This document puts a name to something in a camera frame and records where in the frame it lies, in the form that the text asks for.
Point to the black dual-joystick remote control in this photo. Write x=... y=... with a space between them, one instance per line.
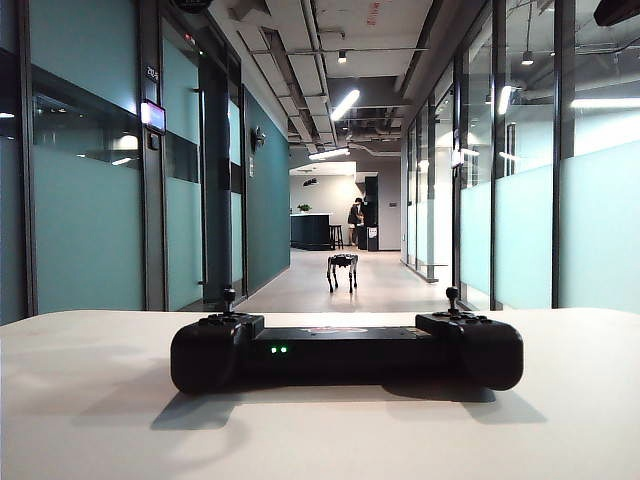
x=350 y=357

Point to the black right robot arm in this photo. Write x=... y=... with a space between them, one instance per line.
x=620 y=10

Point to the black quadruped robot dog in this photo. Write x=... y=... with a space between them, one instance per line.
x=342 y=261

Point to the black door access reader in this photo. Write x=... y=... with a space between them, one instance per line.
x=155 y=142

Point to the dark bar counter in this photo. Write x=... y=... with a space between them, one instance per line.
x=310 y=230

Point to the dark wooden bar stool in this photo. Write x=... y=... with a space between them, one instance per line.
x=336 y=229

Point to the small green potted plant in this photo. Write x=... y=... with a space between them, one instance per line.
x=304 y=207

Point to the person in dark clothes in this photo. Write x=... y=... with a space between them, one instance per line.
x=356 y=215

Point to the black bin with white sticker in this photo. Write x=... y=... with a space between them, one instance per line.
x=370 y=240

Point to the black ceiling projector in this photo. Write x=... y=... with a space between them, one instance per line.
x=310 y=181

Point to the tall black cabinet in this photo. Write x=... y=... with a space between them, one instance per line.
x=372 y=200

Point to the white ceiling tube light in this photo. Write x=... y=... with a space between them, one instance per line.
x=329 y=153
x=345 y=104

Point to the black ceiling spot light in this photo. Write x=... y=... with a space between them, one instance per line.
x=342 y=56

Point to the glowing room display panel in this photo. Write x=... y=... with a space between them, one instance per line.
x=153 y=116

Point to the white room number sign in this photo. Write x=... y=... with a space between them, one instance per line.
x=152 y=73

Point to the black pendant lamp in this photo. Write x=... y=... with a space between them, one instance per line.
x=527 y=58

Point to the white paper wall notice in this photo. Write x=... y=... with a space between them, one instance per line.
x=251 y=166

